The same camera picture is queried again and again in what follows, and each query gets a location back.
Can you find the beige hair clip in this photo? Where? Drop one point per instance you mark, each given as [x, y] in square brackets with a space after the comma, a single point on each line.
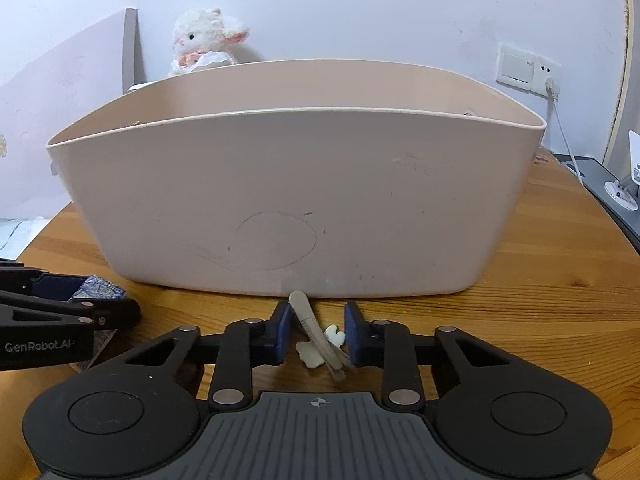
[336, 359]

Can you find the white phone stand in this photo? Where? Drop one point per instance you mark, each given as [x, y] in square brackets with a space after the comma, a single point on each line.
[621, 190]

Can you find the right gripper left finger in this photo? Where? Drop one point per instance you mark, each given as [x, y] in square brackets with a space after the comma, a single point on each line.
[243, 346]

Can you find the white pillow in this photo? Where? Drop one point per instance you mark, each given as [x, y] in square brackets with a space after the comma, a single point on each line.
[16, 235]

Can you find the white wall switch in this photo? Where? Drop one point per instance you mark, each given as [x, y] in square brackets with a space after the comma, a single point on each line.
[515, 67]

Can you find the white plush lamb toy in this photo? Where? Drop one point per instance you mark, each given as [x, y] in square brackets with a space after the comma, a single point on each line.
[204, 39]

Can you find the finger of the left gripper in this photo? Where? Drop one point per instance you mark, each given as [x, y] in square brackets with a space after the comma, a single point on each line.
[124, 314]
[26, 282]

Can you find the beige plastic storage bin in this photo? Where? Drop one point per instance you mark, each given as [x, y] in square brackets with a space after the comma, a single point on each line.
[340, 178]

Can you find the white wall socket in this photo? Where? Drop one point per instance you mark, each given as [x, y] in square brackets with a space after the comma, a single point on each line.
[545, 72]

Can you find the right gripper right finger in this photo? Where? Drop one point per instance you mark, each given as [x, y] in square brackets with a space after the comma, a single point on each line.
[393, 349]

